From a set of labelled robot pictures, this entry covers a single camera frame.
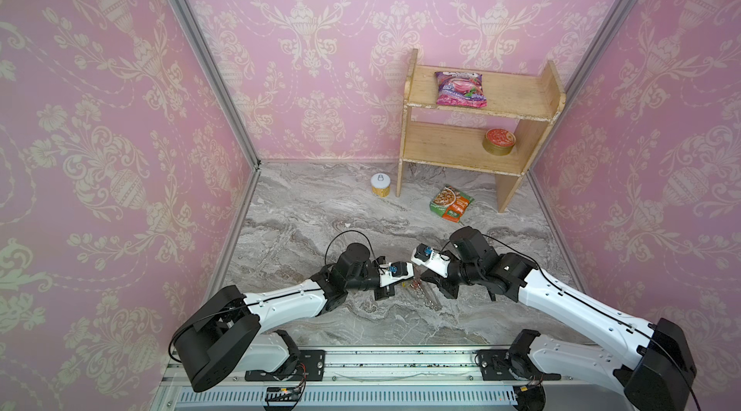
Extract red-lidded gold tin can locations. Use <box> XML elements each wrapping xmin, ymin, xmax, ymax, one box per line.
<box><xmin>482</xmin><ymin>129</ymin><xmax>516</xmax><ymax>156</ymax></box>

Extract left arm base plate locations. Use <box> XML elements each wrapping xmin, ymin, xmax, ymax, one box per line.
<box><xmin>244</xmin><ymin>349</ymin><xmax>326</xmax><ymax>382</ymax></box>

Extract wooden two-tier shelf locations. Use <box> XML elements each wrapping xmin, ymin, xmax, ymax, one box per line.
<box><xmin>396</xmin><ymin>48</ymin><xmax>567</xmax><ymax>206</ymax></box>

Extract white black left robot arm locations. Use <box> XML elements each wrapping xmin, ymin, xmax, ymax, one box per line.
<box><xmin>168</xmin><ymin>243</ymin><xmax>414</xmax><ymax>393</ymax></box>

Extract aluminium front rail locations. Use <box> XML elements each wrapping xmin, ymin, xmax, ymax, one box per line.
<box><xmin>150</xmin><ymin>345</ymin><xmax>633</xmax><ymax>410</ymax></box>

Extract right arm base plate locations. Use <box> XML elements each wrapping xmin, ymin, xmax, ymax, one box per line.
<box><xmin>474</xmin><ymin>348</ymin><xmax>562</xmax><ymax>384</ymax></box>

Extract pink snack packet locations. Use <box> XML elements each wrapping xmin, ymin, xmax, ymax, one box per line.
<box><xmin>435</xmin><ymin>71</ymin><xmax>487</xmax><ymax>108</ymax></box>

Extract green orange noodle packet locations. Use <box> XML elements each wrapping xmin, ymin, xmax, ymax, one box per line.
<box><xmin>430</xmin><ymin>184</ymin><xmax>474</xmax><ymax>223</ymax></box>

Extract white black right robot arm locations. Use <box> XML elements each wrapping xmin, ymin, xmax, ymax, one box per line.
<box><xmin>412</xmin><ymin>227</ymin><xmax>699</xmax><ymax>410</ymax></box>

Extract white-lidded yellow can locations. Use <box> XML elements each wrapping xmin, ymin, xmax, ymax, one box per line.
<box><xmin>370</xmin><ymin>173</ymin><xmax>391</xmax><ymax>198</ymax></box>

